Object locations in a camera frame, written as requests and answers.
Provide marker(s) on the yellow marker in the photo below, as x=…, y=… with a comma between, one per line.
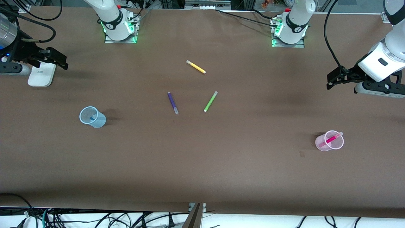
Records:
x=196, y=66

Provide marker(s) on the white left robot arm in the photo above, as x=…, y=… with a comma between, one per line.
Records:
x=295, y=22

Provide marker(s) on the grey aluminium frame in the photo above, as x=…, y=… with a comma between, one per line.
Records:
x=207, y=4

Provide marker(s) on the pink plastic cup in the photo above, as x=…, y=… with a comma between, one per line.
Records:
x=335, y=146

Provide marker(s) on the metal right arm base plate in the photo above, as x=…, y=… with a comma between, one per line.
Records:
x=133, y=40

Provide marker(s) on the green marker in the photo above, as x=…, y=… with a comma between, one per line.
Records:
x=210, y=102

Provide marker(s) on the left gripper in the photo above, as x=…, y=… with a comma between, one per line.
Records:
x=350, y=72

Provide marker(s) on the blue plastic cup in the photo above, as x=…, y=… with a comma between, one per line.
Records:
x=100, y=122

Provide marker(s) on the aluminium profile bar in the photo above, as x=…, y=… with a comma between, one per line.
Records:
x=24, y=8

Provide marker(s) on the small white bracket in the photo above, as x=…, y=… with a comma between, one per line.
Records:
x=190, y=207

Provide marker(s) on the pink marker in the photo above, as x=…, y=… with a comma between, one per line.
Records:
x=331, y=139

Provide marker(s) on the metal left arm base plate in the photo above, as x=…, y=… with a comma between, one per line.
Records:
x=299, y=45

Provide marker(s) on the brown wooden post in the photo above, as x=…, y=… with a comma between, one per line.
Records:
x=193, y=218

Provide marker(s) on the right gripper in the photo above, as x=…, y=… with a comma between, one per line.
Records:
x=22, y=51

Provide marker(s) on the purple marker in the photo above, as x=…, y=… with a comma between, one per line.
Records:
x=171, y=101

